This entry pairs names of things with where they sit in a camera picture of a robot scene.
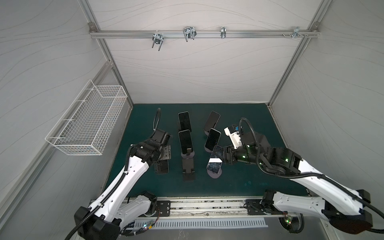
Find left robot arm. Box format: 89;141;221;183
66;109;171;240

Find teal edged phone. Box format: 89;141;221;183
154;160;169;175

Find white wire basket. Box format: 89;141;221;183
45;80;127;156

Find purple front-right phone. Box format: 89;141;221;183
207;146;224;173

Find purple round stand middle-left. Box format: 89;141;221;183
181;151;195;159

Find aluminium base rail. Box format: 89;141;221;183
86;196;304;218

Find white edged middle-left phone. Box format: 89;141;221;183
178;130;194;155

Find purple round stand front-right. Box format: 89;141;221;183
207;169;222;179

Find white middle-right phone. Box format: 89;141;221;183
205;128;221;153

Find aluminium cross rail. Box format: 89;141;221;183
90;29;321;39

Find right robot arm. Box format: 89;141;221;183
224;118;384;235

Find black back-left phone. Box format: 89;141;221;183
178;112;192;132

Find black folding phone stand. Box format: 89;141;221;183
182;159;196;182

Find purple back-right phone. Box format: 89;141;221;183
204;111;221;136

